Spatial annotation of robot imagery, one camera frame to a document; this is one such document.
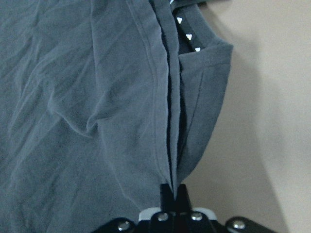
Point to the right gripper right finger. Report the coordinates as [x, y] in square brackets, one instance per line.
[183, 220]

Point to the black t-shirt with logo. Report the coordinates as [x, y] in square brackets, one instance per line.
[101, 101]

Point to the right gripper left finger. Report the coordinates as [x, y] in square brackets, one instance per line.
[167, 213]

